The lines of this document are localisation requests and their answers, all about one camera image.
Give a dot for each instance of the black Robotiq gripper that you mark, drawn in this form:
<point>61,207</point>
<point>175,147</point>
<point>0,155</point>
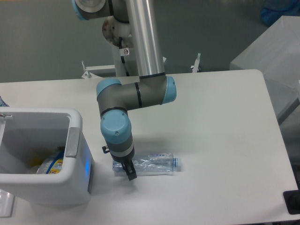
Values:
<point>127,164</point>

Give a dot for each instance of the clear crushed plastic bottle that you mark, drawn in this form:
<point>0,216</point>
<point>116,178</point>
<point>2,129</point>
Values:
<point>156,164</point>

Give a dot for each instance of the blue snack wrapper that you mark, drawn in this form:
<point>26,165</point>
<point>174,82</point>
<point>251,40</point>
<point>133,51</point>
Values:
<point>53,164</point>

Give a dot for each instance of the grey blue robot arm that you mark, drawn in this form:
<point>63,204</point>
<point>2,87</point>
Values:
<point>154,86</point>

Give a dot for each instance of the yellow white trash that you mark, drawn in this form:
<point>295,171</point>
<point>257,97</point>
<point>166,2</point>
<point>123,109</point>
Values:
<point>35,163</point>

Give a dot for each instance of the white trash can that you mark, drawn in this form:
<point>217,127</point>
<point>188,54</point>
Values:
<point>29,132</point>

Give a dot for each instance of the blue patterned object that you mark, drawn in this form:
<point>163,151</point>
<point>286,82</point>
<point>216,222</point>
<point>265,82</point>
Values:
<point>3,103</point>

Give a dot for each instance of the grey covered side table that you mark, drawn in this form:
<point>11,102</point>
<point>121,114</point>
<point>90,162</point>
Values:
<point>276,53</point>

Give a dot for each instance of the blue plastic bag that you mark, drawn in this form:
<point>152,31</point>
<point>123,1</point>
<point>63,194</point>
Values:
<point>272,10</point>

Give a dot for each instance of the white pedestal foot bracket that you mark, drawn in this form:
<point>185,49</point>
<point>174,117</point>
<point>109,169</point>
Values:
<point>98,71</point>

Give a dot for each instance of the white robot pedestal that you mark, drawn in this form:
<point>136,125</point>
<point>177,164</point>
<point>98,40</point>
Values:
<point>118,36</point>

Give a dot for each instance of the black clamp mount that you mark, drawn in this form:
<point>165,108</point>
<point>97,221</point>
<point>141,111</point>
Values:
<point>292,201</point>

